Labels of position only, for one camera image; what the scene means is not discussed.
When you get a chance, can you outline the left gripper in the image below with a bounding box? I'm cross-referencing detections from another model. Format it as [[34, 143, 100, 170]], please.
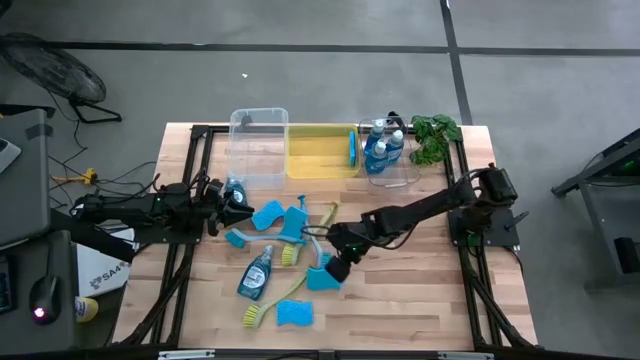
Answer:
[[192, 177, 256, 238]]

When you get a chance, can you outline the blue dish soap bottle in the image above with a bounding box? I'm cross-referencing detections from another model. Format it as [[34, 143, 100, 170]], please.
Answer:
[[236, 244, 275, 302], [386, 128, 406, 165], [364, 141, 390, 175], [368, 118, 388, 151], [224, 176, 250, 207]]

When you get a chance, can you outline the blue dish brush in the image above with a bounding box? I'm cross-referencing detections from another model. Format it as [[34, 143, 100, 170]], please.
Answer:
[[224, 228, 307, 250], [297, 194, 332, 267]]

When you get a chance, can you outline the clear plastic bin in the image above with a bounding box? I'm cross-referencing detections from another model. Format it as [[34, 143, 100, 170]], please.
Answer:
[[227, 106, 290, 191]]

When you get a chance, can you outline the yellow plastic bin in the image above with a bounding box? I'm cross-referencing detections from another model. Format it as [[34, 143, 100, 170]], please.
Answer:
[[285, 123, 362, 180]]

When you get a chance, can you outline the potted green plant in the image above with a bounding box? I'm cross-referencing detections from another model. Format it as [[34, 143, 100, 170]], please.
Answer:
[[408, 113, 464, 168]]

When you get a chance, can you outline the black diagonal beam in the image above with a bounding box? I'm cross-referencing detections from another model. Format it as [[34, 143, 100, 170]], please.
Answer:
[[48, 208, 137, 265]]

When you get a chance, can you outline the white cardboard box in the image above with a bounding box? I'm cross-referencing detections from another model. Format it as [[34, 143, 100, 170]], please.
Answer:
[[74, 228, 136, 299]]

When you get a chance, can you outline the yellow cup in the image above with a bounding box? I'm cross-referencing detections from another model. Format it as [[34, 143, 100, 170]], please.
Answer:
[[74, 295, 100, 324]]

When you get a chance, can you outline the dark grey desk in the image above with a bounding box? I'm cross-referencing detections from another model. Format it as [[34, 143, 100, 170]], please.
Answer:
[[0, 229, 81, 354]]

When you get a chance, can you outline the black tape strip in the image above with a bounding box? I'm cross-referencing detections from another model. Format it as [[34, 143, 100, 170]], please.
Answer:
[[25, 123, 54, 141]]

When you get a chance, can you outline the black computer mouse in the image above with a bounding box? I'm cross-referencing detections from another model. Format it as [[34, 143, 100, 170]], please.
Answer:
[[28, 274, 62, 327]]

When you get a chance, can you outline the black floor fan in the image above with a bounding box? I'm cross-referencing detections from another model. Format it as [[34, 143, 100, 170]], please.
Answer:
[[0, 32, 124, 125]]

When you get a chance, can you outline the grey laptop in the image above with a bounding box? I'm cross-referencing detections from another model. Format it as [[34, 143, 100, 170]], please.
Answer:
[[0, 137, 23, 175]]

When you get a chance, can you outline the black keyboard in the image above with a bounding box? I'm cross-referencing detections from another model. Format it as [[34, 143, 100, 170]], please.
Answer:
[[0, 254, 15, 315]]

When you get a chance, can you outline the grey metal cart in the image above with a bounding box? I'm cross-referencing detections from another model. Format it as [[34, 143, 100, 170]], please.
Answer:
[[550, 127, 640, 294]]

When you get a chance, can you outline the black block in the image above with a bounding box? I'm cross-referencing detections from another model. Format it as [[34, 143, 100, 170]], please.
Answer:
[[613, 235, 640, 276]]

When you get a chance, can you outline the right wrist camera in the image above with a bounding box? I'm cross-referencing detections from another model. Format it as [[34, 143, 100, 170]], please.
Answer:
[[325, 255, 353, 285]]

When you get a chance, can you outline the clear bin with wire handle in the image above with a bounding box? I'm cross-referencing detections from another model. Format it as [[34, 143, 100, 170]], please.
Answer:
[[357, 115, 422, 190]]

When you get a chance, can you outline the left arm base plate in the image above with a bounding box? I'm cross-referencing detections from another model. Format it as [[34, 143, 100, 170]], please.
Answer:
[[132, 219, 207, 247]]

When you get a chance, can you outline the yellow power cable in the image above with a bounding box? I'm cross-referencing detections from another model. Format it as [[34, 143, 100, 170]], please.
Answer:
[[51, 167, 99, 186]]

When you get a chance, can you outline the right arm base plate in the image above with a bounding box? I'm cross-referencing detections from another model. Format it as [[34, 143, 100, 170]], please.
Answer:
[[448, 207, 522, 250]]

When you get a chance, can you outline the silver metal bracket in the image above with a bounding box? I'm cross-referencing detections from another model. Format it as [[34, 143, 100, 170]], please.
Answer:
[[438, 351, 495, 360], [157, 349, 217, 360]]

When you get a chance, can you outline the black lever handle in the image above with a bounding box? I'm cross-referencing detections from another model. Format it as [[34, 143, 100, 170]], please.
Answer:
[[503, 210, 531, 233]]

